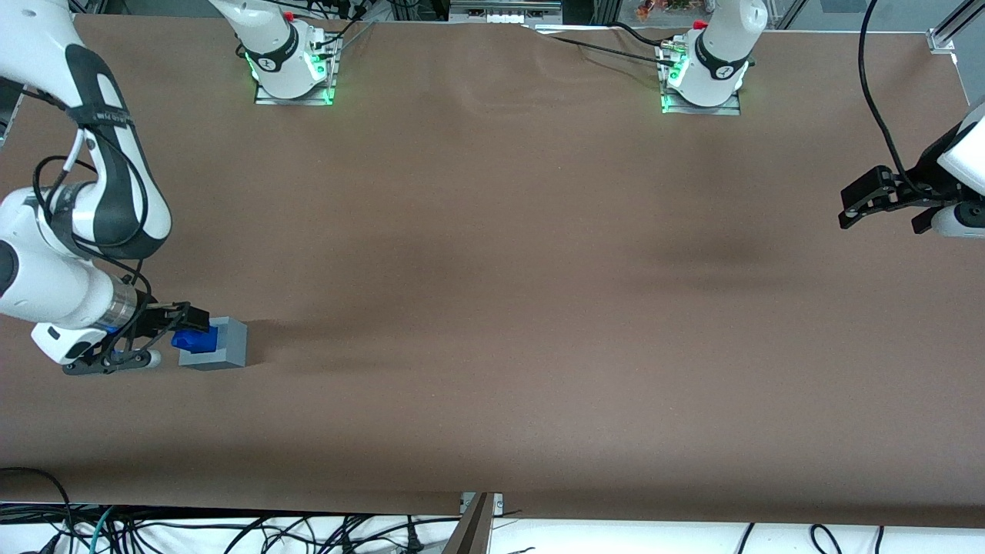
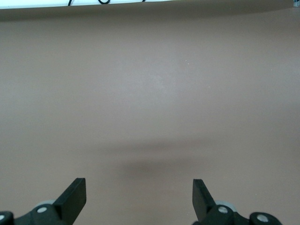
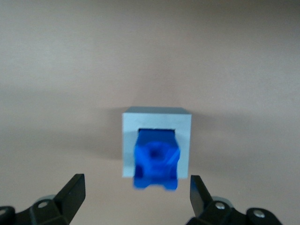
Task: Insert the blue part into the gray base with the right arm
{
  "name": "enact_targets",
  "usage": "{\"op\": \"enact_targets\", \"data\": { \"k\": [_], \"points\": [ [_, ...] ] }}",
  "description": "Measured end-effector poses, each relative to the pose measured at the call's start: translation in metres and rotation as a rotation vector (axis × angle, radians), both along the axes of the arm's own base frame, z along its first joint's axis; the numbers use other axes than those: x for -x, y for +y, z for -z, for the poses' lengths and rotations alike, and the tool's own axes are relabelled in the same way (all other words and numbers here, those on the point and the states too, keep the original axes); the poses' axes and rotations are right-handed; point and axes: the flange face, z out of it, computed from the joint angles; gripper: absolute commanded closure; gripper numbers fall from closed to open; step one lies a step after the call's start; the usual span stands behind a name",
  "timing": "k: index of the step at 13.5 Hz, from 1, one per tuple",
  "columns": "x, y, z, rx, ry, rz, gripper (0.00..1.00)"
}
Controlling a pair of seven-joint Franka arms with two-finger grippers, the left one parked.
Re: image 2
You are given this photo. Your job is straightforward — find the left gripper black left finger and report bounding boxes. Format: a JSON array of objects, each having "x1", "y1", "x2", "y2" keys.
[{"x1": 0, "y1": 177, "x2": 87, "y2": 225}]

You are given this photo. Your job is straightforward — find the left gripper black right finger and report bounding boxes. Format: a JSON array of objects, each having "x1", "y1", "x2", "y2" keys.
[{"x1": 192, "y1": 179, "x2": 282, "y2": 225}]

